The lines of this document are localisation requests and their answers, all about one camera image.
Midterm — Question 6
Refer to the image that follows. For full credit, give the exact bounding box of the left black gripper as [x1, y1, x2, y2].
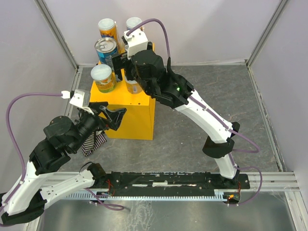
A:
[71, 101, 128, 152]

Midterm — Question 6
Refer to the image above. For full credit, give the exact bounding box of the teal blue pull-tab can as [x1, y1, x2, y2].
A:
[94, 37, 118, 71]

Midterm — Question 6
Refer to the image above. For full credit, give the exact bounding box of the green label can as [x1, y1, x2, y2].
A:
[90, 64, 116, 93]

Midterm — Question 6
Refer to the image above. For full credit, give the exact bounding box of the yellow shelf cabinet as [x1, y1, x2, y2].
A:
[90, 81, 155, 140]

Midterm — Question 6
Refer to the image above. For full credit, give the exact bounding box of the orange can white lid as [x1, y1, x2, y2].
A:
[125, 79, 142, 94]

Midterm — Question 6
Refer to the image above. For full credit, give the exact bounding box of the blue orange can with spoon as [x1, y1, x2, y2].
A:
[126, 17, 142, 30]

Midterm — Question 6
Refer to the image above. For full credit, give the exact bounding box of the clear lid can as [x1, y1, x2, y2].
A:
[115, 70, 123, 82]

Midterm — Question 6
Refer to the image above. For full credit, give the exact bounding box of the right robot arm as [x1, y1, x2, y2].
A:
[112, 50, 240, 188]

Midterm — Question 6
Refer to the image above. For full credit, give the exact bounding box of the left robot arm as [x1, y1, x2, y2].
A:
[0, 102, 127, 226]

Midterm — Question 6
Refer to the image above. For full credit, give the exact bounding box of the striped black white cloth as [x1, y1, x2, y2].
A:
[81, 131, 106, 157]

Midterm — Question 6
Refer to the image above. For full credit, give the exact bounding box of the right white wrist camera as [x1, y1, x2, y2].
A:
[124, 28, 148, 60]

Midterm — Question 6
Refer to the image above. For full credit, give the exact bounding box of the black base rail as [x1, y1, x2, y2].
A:
[79, 165, 251, 197]

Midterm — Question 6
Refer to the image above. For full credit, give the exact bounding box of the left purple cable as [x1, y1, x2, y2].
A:
[0, 92, 64, 215]

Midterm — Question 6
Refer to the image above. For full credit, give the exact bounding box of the purple cable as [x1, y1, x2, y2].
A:
[126, 18, 263, 205]
[0, 92, 64, 215]

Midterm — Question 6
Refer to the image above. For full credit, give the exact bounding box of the light blue cable duct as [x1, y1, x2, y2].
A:
[64, 191, 228, 202]

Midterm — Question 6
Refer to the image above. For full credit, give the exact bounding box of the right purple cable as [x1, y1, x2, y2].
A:
[126, 18, 263, 205]

